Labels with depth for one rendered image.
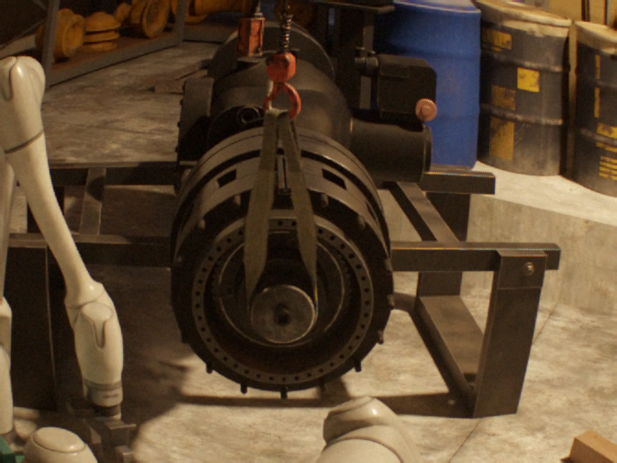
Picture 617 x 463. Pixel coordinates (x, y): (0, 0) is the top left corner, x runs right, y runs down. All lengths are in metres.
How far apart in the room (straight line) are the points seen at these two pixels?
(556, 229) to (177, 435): 2.19
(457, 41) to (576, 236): 1.09
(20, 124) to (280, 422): 2.20
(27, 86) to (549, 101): 4.02
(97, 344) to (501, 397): 2.18
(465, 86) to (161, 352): 1.97
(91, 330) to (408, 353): 2.59
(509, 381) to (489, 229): 1.39
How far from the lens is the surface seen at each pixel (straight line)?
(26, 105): 2.15
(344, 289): 2.87
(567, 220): 5.28
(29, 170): 2.18
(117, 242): 3.82
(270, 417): 4.12
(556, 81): 5.83
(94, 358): 2.31
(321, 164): 3.01
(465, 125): 5.61
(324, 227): 2.73
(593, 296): 5.35
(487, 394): 4.15
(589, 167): 5.78
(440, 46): 5.45
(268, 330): 2.74
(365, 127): 4.17
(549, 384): 4.52
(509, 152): 5.84
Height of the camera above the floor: 1.86
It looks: 18 degrees down
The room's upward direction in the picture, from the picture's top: 4 degrees clockwise
